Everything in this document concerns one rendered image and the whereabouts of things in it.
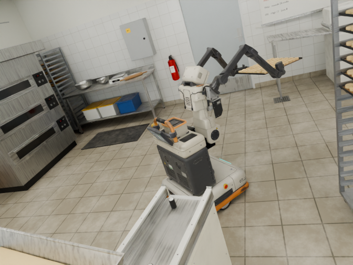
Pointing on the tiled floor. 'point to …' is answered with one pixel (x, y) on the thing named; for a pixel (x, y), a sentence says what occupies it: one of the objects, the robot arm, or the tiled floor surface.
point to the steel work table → (116, 86)
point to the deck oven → (29, 120)
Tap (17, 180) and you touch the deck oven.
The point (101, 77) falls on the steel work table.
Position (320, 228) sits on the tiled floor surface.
